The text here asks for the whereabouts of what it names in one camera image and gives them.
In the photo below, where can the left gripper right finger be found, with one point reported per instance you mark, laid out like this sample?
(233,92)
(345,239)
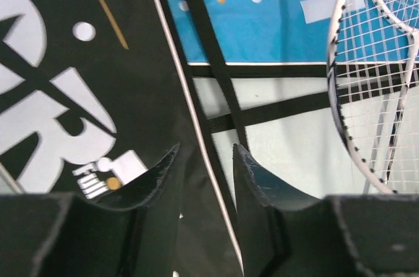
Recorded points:
(283,231)

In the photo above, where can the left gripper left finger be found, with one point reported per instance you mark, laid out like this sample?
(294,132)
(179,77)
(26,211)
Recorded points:
(130,232)

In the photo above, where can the black racket bag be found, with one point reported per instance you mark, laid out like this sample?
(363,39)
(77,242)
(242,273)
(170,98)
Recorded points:
(93,96)

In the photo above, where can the white racket black handle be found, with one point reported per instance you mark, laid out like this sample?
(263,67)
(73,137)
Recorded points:
(363,97)

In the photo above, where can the blue racket bag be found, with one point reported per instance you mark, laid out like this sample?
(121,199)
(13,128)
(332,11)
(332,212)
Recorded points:
(269,33)

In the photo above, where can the white racket on blue bag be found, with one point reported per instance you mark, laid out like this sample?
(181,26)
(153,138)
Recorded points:
(400,169)

